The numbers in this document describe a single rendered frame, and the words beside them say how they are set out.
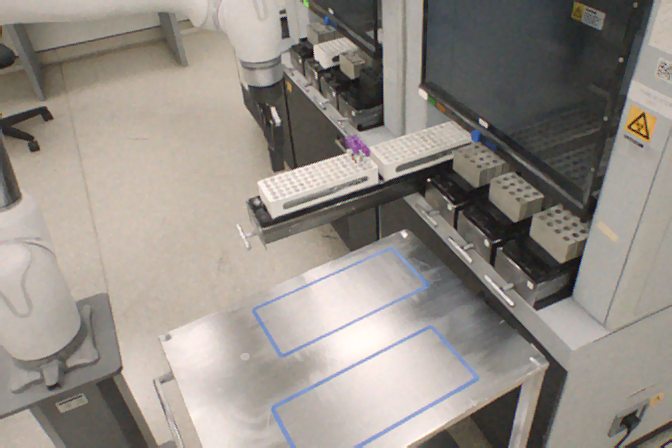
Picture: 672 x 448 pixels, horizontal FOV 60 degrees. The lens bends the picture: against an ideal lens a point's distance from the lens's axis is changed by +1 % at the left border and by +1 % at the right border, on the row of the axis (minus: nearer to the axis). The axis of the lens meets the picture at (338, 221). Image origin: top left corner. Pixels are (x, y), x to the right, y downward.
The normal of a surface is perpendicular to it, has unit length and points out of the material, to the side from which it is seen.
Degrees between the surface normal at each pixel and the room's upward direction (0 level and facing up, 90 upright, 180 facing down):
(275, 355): 0
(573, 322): 0
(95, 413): 90
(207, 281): 0
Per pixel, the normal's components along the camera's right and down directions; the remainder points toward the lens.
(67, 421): 0.42, 0.56
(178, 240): -0.07, -0.77
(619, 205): -0.91, 0.31
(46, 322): 0.77, 0.34
